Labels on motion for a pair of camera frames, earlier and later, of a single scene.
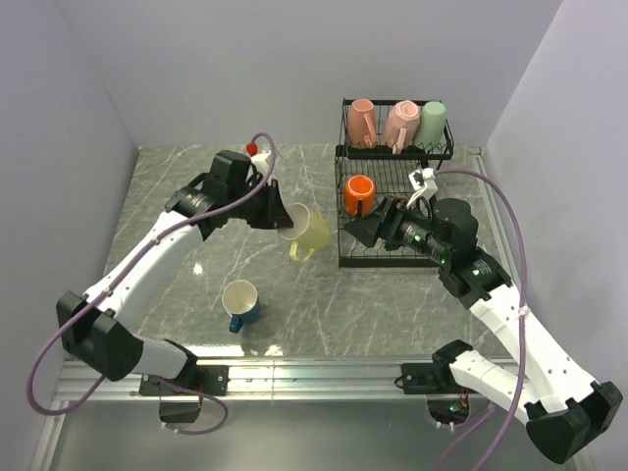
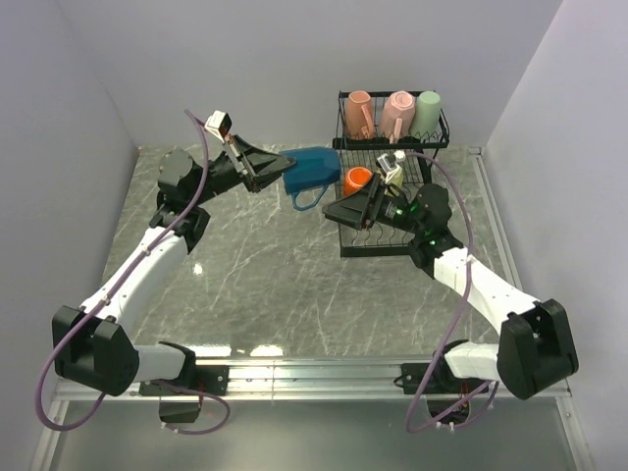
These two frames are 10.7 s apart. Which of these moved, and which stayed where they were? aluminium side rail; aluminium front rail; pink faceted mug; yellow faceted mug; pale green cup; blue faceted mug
Moved: yellow faceted mug; pink faceted mug; blue faceted mug; pale green cup
Stayed: aluminium front rail; aluminium side rail
